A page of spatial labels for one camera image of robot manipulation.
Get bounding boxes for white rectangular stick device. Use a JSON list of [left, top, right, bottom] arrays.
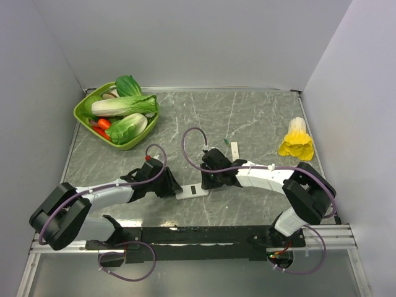
[[230, 142, 239, 161]]

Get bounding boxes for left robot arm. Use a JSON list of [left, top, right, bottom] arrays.
[[29, 158, 183, 251]]

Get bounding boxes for short orange carrot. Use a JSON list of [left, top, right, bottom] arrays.
[[97, 118, 111, 130]]

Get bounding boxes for bok choy leaf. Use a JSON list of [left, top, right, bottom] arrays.
[[115, 75, 143, 97]]

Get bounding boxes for yellow cabbage toy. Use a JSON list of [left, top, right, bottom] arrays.
[[278, 117, 314, 161]]

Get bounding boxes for white red remote control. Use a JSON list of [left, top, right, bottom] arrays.
[[175, 184, 209, 200]]

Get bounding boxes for green plastic basket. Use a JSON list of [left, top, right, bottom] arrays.
[[74, 82, 159, 151]]

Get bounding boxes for base right purple cable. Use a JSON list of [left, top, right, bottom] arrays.
[[267, 224, 327, 275]]

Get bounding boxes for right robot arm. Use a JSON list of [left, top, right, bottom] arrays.
[[200, 148, 336, 247]]

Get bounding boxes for long orange carrot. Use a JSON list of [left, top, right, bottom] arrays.
[[92, 126, 111, 142]]

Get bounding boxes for base left purple cable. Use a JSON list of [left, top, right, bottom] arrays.
[[97, 241, 157, 282]]

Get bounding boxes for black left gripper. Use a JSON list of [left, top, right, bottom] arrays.
[[147, 167, 183, 199]]

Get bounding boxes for large napa cabbage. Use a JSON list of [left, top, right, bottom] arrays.
[[91, 95, 159, 117]]

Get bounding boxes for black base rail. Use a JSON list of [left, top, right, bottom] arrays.
[[85, 225, 306, 264]]

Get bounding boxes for small green cabbage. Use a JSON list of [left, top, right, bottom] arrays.
[[105, 113, 148, 145]]

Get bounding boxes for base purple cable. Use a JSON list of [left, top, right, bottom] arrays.
[[267, 224, 327, 275], [97, 241, 157, 282]]

